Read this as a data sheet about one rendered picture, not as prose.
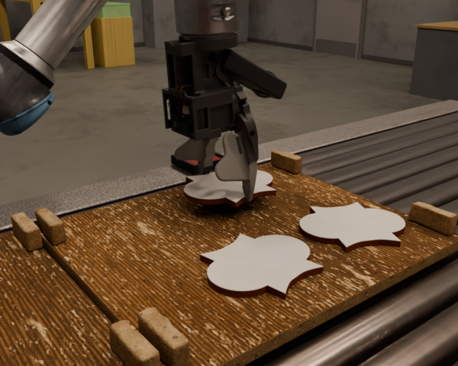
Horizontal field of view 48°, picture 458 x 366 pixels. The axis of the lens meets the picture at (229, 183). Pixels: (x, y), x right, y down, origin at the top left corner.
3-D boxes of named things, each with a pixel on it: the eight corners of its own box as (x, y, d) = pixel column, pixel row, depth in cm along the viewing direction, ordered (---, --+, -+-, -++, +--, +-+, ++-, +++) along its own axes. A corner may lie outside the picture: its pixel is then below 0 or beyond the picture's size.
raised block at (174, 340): (137, 337, 45) (134, 311, 44) (155, 329, 47) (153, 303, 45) (173, 377, 41) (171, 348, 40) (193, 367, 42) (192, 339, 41)
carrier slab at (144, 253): (33, 237, 67) (32, 225, 66) (272, 170, 90) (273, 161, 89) (180, 401, 41) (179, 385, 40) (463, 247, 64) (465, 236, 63)
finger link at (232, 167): (219, 212, 65) (198, 141, 65) (255, 199, 68) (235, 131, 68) (232, 210, 62) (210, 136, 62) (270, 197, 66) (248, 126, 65)
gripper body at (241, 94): (164, 133, 67) (155, 37, 63) (218, 119, 72) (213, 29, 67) (197, 147, 62) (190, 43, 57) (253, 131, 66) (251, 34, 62)
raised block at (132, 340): (108, 349, 44) (105, 322, 43) (128, 340, 45) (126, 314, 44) (143, 391, 40) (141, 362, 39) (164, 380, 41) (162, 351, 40)
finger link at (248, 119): (233, 167, 67) (214, 102, 67) (244, 163, 68) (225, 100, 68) (254, 162, 63) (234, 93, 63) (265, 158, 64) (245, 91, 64)
